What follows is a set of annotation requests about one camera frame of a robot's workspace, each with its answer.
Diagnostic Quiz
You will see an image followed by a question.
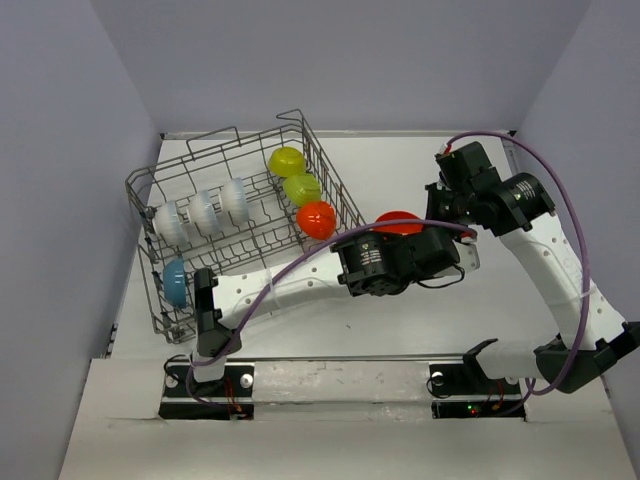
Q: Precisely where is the orange bowl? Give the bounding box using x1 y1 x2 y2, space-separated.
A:
372 210 426 237
296 201 336 240

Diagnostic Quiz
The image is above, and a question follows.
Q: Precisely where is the white square dish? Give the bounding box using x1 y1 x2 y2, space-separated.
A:
283 173 322 207

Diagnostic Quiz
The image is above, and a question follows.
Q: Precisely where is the lime green bowl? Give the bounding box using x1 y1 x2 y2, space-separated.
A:
268 146 306 178

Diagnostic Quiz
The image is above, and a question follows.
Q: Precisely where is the grey wire dish rack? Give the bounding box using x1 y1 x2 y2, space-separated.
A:
125 109 364 344

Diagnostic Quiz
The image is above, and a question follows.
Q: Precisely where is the blue bowl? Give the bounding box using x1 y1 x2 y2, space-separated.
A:
162 257 187 308

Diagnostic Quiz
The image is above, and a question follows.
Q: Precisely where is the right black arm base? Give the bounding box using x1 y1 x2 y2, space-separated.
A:
425 339 526 420

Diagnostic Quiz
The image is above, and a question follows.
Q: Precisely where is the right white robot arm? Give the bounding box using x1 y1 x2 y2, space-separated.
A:
427 141 639 393

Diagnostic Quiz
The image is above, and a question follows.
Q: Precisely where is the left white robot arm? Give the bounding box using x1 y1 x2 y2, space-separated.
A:
186 220 476 395

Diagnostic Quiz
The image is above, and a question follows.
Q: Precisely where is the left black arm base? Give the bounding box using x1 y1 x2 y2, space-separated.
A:
158 355 255 421

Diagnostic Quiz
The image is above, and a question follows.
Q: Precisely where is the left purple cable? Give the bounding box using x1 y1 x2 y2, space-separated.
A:
185 218 479 404

